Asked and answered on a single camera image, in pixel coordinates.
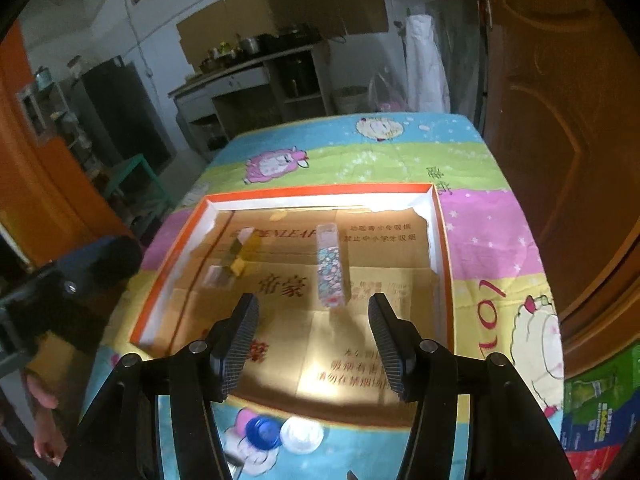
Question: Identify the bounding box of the blue bottle cap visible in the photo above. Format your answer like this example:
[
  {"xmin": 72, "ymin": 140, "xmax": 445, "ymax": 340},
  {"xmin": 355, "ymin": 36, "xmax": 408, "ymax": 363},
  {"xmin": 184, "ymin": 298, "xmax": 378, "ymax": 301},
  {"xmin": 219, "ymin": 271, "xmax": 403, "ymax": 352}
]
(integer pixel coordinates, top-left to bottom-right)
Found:
[{"xmin": 245, "ymin": 415, "xmax": 282, "ymax": 451}]

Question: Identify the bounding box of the white bottle cap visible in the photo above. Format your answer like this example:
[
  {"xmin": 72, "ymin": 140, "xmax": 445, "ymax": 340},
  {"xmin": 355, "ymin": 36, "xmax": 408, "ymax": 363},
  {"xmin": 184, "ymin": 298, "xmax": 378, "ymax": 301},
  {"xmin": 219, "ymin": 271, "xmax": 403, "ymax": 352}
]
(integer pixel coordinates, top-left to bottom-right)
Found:
[{"xmin": 280, "ymin": 416, "xmax": 324, "ymax": 455}]

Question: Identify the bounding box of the person's left hand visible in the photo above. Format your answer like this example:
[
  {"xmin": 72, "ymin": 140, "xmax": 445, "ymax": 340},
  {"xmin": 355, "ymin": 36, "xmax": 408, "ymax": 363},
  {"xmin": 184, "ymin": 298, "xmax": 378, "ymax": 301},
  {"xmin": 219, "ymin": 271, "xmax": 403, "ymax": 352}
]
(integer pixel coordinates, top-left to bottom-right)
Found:
[{"xmin": 24, "ymin": 370, "xmax": 67, "ymax": 466}]

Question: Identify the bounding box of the gold rectangular box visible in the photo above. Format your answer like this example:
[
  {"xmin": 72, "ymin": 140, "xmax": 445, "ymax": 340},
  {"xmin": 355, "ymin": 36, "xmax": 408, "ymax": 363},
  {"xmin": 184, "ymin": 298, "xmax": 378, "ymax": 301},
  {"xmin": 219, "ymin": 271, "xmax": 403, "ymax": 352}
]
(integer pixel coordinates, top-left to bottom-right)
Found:
[{"xmin": 220, "ymin": 226, "xmax": 255, "ymax": 278}]

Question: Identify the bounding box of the clear patterned rectangular box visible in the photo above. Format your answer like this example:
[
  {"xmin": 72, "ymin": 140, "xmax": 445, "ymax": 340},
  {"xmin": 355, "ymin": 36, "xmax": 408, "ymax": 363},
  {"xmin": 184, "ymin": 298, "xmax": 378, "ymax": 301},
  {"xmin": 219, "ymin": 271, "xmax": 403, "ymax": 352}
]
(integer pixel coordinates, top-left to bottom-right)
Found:
[{"xmin": 317, "ymin": 222, "xmax": 346, "ymax": 308}]

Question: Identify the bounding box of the colourful cartoon sheep quilt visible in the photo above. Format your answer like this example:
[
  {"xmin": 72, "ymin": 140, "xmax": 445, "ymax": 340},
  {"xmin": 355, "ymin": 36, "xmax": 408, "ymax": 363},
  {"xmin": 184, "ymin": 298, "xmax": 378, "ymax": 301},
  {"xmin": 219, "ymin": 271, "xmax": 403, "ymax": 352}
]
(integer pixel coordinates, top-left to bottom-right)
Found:
[{"xmin": 79, "ymin": 112, "xmax": 566, "ymax": 480}]

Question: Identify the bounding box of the orange rimmed cardboard tray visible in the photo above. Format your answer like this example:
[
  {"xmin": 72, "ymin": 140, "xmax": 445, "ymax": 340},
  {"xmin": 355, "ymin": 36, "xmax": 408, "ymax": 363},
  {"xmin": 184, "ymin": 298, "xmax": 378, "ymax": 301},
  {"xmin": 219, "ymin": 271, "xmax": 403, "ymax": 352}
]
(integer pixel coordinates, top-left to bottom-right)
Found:
[{"xmin": 130, "ymin": 183, "xmax": 452, "ymax": 405}]

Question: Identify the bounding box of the green metal stool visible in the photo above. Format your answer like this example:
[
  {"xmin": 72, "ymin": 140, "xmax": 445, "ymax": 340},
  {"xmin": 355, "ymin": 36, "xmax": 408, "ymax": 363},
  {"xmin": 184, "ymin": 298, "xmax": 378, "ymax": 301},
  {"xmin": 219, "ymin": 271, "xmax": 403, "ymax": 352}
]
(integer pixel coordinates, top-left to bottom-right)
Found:
[{"xmin": 102, "ymin": 154, "xmax": 177, "ymax": 237}]

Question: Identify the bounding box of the colourful beverage carton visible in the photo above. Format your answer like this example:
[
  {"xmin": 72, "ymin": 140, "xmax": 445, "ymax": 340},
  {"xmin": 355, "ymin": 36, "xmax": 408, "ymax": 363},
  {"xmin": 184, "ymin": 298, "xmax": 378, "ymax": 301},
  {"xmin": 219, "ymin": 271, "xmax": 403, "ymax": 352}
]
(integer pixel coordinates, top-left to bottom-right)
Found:
[{"xmin": 560, "ymin": 342, "xmax": 639, "ymax": 479}]

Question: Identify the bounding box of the grey kitchen counter cabinet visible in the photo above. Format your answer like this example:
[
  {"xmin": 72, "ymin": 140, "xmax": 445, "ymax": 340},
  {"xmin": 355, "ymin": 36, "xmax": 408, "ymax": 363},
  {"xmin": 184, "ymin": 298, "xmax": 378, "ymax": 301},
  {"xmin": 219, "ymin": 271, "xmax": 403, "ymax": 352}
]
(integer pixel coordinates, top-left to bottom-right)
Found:
[{"xmin": 169, "ymin": 40, "xmax": 334, "ymax": 162}]

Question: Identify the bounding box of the woven waste basket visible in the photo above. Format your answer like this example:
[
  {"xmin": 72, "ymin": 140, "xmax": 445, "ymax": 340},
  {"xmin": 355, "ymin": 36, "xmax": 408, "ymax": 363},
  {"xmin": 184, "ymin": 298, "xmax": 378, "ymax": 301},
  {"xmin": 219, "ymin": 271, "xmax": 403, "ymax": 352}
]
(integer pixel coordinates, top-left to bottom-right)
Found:
[{"xmin": 332, "ymin": 86, "xmax": 368, "ymax": 115}]

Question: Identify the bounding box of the white rolled plastic sheet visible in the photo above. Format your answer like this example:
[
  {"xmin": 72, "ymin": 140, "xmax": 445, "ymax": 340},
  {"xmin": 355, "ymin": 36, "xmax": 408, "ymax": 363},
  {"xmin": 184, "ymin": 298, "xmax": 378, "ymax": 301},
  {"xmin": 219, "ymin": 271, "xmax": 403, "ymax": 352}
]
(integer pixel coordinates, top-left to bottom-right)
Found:
[{"xmin": 405, "ymin": 14, "xmax": 450, "ymax": 114}]

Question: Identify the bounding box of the steel cooking pot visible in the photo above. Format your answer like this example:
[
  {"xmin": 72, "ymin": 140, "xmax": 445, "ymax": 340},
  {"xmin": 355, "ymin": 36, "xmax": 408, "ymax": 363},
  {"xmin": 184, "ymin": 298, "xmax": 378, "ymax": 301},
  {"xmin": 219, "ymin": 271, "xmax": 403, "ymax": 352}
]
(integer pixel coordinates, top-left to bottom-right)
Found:
[{"xmin": 238, "ymin": 37, "xmax": 260, "ymax": 55}]

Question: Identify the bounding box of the brown wooden door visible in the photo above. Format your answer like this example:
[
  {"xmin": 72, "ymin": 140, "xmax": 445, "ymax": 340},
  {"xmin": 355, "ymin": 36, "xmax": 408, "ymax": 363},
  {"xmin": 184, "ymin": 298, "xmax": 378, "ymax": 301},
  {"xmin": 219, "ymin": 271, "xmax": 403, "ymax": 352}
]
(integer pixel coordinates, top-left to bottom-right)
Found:
[{"xmin": 485, "ymin": 0, "xmax": 639, "ymax": 376}]

